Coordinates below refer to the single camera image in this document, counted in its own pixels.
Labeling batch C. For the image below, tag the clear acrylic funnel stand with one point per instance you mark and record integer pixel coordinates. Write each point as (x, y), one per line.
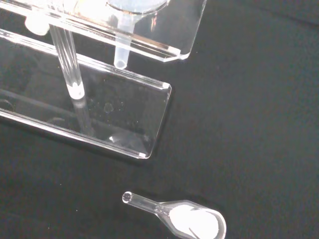
(124, 119)

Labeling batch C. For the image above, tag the glass weighing funnel white powder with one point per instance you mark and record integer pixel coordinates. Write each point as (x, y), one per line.
(194, 219)

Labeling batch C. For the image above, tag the black bench cloth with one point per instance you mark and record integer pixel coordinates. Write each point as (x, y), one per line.
(249, 124)

